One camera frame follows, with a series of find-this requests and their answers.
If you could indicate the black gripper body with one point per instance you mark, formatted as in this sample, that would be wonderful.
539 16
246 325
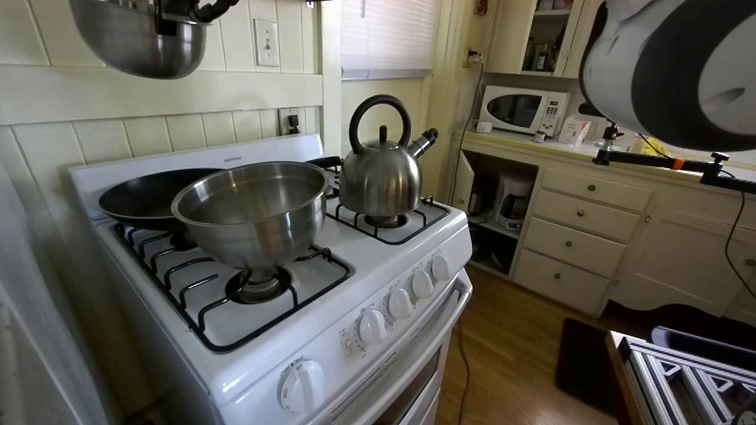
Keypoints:
195 9

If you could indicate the small silver bowl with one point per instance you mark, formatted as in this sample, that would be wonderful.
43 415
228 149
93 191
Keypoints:
136 38

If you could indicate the big silver bowl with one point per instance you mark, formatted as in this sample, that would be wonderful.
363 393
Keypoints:
253 214

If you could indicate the black frying pan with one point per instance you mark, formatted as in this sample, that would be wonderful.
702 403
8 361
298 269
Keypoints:
144 200

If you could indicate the white gas stove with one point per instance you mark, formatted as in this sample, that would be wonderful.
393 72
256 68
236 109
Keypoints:
350 331

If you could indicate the white microwave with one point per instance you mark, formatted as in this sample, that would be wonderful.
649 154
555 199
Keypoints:
523 109

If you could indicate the cream drawer cabinet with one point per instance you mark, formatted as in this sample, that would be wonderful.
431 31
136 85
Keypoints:
591 234

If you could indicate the black floor mat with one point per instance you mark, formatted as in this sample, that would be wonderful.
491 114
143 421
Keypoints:
585 369

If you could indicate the white wall switch plate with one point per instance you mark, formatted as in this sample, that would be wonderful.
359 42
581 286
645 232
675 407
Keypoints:
266 42

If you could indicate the black wall outlet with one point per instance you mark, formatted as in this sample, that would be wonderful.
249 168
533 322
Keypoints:
292 123

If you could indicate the steel kettle black handle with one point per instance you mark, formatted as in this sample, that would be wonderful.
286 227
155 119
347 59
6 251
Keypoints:
384 180

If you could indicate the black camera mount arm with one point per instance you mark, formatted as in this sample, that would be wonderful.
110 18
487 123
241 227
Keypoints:
709 171

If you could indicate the grey wire rack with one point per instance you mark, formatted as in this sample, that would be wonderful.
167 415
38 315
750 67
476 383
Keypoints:
683 378

